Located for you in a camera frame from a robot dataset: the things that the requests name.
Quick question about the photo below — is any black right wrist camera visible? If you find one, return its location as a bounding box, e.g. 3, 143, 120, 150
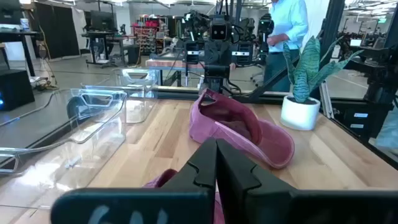
210, 23, 228, 42

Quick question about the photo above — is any wooden table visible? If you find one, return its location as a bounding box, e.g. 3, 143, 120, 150
145, 57, 206, 70

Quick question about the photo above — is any black partition panel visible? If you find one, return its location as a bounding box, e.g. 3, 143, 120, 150
34, 2, 80, 60

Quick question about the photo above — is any white plant pot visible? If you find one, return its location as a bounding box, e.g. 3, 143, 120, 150
279, 95, 321, 131

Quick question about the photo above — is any black monitor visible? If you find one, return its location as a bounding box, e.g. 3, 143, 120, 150
90, 10, 116, 32

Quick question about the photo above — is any clear plastic bin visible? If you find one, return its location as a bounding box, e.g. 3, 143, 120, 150
81, 67, 160, 124
0, 88, 129, 218

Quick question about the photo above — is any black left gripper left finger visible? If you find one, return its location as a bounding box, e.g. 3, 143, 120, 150
50, 138, 218, 224

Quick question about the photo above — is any shelf with red bins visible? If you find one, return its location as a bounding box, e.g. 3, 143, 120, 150
132, 19, 170, 54

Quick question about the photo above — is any person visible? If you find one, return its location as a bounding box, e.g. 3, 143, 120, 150
263, 0, 310, 93

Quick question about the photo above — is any black equipment rack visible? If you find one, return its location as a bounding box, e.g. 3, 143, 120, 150
329, 43, 398, 141

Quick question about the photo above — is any maroon baseball cap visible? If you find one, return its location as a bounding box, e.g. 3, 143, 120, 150
188, 88, 295, 170
142, 169, 178, 189

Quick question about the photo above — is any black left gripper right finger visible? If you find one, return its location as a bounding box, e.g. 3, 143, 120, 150
216, 138, 398, 224

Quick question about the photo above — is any green snake plant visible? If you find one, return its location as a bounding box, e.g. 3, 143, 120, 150
282, 35, 364, 104

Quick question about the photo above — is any black desk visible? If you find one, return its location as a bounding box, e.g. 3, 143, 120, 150
81, 30, 137, 68
0, 29, 41, 77

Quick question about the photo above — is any person's hand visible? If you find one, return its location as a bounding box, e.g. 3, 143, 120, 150
266, 34, 281, 47

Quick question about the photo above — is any black computer tower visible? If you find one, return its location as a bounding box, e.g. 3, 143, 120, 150
0, 68, 35, 112

